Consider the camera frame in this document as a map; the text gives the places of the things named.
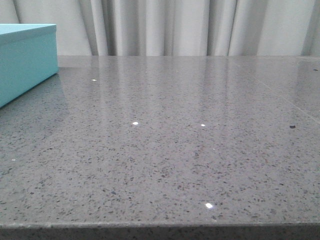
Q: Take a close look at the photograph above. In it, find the blue box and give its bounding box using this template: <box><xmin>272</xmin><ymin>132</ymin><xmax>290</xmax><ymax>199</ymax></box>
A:
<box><xmin>0</xmin><ymin>23</ymin><xmax>59</xmax><ymax>107</ymax></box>

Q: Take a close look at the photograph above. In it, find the grey curtain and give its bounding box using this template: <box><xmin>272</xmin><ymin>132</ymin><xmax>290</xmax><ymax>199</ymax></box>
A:
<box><xmin>0</xmin><ymin>0</ymin><xmax>320</xmax><ymax>56</ymax></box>

